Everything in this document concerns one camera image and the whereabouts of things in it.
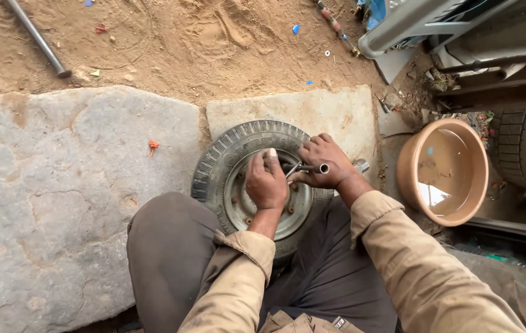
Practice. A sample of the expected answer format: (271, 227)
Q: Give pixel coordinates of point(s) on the person's left hand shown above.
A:
(265, 182)

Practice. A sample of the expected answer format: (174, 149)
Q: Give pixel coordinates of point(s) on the person's dark grey trousers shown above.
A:
(175, 259)

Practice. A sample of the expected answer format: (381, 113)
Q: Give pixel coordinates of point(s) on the grey steel wheel rim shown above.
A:
(240, 199)

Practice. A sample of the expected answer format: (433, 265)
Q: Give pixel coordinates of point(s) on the orange plastic scrap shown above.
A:
(153, 146)

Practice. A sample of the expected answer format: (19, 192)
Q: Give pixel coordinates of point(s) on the small black rubber tyre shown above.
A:
(216, 157)

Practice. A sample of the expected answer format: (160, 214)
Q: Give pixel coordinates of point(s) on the small shiny metal piece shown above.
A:
(361, 165)

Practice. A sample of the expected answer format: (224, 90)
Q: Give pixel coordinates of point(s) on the brown plastic water basin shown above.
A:
(443, 172)

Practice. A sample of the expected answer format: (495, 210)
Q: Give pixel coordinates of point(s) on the flat grey stone slab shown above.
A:
(300, 111)

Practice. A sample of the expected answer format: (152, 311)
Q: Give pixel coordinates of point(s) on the metal socket wrench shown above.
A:
(311, 168)

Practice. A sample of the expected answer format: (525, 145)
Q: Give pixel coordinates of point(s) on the blue plastic scrap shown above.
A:
(296, 29)

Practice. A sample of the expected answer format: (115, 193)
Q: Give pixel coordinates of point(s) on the person's right hand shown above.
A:
(325, 162)

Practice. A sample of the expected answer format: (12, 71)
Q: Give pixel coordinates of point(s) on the large grey stone slab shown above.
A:
(59, 203)

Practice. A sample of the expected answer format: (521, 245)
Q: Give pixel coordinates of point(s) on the long grey metal pipe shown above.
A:
(37, 38)

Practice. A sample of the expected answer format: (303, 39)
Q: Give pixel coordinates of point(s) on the large black vehicle tyre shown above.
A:
(524, 148)

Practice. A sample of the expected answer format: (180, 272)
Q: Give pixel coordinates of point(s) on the person's right fingers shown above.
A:
(314, 147)

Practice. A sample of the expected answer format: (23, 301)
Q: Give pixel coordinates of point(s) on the grey vehicle body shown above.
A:
(457, 27)

